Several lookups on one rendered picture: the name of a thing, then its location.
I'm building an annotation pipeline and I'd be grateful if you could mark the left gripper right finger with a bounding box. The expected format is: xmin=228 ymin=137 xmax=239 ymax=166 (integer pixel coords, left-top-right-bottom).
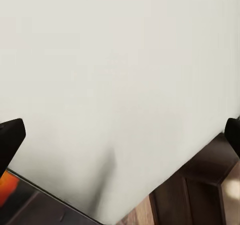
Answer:
xmin=223 ymin=117 xmax=240 ymax=158

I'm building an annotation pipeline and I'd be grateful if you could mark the hardback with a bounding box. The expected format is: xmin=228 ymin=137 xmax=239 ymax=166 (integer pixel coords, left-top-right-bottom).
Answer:
xmin=0 ymin=166 xmax=103 ymax=225

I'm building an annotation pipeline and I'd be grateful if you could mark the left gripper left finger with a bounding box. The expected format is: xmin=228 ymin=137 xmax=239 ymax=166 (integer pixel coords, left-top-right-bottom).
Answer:
xmin=0 ymin=118 xmax=26 ymax=178

